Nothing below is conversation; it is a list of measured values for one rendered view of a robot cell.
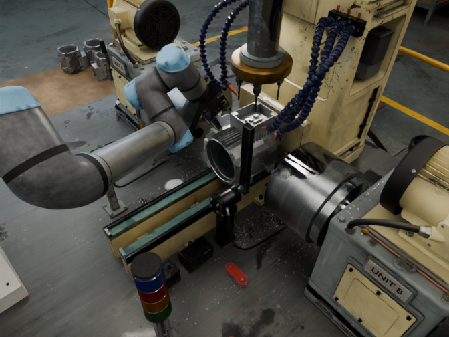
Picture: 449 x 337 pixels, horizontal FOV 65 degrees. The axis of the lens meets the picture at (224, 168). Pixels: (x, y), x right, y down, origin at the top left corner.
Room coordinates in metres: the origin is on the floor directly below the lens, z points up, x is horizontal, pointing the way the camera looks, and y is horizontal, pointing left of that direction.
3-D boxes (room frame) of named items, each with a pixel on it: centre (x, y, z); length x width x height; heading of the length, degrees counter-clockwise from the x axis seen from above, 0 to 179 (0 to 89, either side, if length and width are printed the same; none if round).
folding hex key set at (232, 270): (0.56, -0.04, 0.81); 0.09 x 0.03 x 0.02; 41
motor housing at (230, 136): (0.92, -0.06, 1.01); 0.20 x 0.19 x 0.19; 129
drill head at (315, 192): (0.68, -0.29, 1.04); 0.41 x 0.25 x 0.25; 40
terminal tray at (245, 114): (0.95, -0.09, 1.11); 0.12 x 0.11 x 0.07; 129
